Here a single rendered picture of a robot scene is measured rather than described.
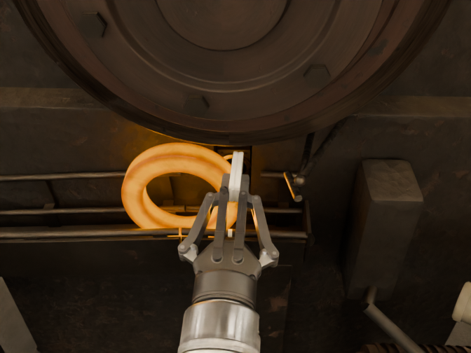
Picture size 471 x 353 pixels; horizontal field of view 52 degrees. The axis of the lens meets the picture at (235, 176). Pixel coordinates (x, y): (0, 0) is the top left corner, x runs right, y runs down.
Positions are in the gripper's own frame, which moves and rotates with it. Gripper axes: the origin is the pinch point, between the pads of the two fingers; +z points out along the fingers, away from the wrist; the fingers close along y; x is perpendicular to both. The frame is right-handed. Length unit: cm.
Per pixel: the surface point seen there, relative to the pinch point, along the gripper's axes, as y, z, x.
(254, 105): 2.2, -6.9, 20.1
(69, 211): -27.9, 1.0, -13.4
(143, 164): -13.2, 0.3, 1.2
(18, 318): -65, 10, -86
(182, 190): -9.3, 5.4, -11.4
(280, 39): 4.3, -4.6, 26.4
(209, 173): -3.8, 0.4, -0.1
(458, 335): 64, 13, -84
